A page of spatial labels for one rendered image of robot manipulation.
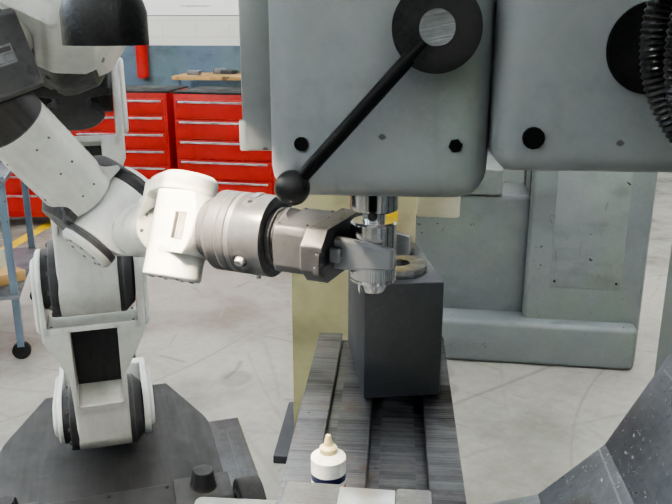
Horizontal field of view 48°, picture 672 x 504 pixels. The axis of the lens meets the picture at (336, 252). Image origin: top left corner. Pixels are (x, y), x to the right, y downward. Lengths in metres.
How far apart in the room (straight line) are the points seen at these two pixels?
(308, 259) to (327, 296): 1.90
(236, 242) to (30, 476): 1.05
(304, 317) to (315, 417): 1.54
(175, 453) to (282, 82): 1.20
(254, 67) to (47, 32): 0.37
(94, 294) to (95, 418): 0.31
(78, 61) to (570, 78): 0.67
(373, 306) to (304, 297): 1.52
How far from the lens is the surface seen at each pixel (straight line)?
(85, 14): 0.68
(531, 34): 0.63
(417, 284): 1.14
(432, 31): 0.61
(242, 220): 0.79
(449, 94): 0.65
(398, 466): 1.04
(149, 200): 0.93
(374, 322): 1.14
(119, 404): 1.59
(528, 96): 0.63
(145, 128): 5.66
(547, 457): 2.87
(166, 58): 10.17
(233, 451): 2.05
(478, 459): 2.80
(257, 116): 0.74
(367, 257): 0.74
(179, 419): 1.87
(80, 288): 1.41
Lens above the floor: 1.46
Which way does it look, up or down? 17 degrees down
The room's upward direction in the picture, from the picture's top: straight up
